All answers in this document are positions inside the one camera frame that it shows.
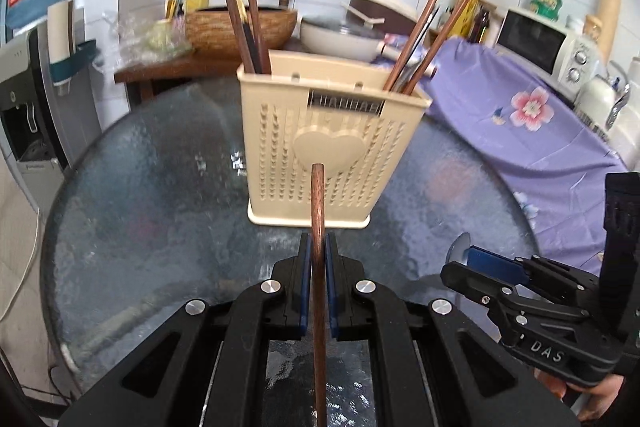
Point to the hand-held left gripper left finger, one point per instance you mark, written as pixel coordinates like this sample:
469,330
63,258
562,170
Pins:
305,287

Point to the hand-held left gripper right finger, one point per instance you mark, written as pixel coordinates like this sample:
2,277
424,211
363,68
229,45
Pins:
331,287

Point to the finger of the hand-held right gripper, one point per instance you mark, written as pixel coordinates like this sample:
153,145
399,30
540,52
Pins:
475,284
492,264

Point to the cream perforated utensil holder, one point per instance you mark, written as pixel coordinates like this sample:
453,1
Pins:
280,157

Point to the plain black chopstick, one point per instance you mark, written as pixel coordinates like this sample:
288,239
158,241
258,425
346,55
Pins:
421,38

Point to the person's right hand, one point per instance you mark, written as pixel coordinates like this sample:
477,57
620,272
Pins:
602,399

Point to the purple floral cloth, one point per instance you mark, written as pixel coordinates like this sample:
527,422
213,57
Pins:
500,147

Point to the white electric kettle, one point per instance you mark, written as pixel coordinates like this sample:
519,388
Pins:
597,107

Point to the round glass table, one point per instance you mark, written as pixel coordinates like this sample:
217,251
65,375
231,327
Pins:
150,207

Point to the white microwave oven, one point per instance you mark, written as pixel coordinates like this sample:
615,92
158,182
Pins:
530,39

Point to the beige lidded jar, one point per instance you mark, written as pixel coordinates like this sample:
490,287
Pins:
593,29

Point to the brown glass bottle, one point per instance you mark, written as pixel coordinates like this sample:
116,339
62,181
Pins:
478,27

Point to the cream pan with lid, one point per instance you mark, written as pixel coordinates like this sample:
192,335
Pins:
340,39

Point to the tall beige roll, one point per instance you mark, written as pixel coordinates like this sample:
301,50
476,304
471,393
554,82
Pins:
610,7

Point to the dark wooden counter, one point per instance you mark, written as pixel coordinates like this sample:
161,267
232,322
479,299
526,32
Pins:
170,69

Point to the yellow wrapped roll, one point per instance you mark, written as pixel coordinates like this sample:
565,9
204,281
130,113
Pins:
470,2

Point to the woven pattern wash basin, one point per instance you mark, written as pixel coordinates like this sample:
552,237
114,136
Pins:
210,32

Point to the brown and cream rice cooker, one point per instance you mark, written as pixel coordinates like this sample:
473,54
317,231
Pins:
385,9

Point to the beige hanging cloth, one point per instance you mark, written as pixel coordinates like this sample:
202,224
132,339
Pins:
15,257

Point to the clear plastic bag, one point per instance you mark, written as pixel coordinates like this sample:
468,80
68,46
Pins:
145,39

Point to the grey water dispenser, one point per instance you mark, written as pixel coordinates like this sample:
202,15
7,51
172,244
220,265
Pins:
25,107

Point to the paper cup dispenser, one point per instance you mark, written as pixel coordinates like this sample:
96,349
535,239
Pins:
62,37

